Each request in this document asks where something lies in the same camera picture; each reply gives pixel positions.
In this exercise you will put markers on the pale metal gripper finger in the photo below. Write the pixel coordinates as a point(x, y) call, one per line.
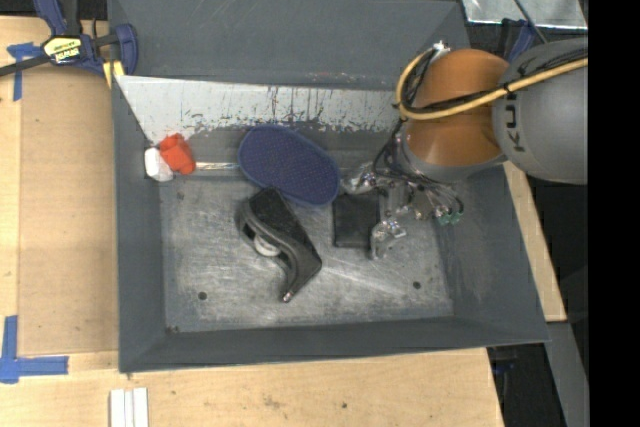
point(396, 226)
point(379, 242)

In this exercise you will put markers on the black flat block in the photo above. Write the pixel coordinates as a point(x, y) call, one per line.
point(354, 221)

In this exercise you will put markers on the black tape dispenser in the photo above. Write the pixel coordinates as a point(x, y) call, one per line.
point(285, 235)

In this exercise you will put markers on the dark blue oval pad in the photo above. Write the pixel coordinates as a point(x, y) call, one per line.
point(290, 165)

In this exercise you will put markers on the grey metal bin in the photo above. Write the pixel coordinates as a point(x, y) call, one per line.
point(225, 285)

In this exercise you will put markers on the orange and white spray bottle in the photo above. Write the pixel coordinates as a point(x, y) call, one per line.
point(176, 154)

